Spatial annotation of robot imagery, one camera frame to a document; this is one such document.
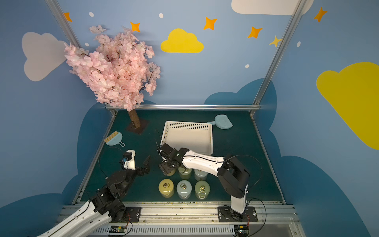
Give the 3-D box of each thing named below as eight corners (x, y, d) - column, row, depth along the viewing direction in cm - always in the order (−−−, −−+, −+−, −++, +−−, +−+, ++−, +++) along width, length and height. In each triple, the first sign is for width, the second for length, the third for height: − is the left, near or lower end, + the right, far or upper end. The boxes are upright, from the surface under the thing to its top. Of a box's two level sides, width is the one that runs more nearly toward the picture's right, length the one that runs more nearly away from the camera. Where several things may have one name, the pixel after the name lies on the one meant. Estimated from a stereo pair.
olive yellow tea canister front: (160, 197, 82) (157, 193, 74) (162, 184, 86) (159, 178, 79) (174, 197, 82) (172, 193, 74) (175, 184, 86) (173, 178, 79)
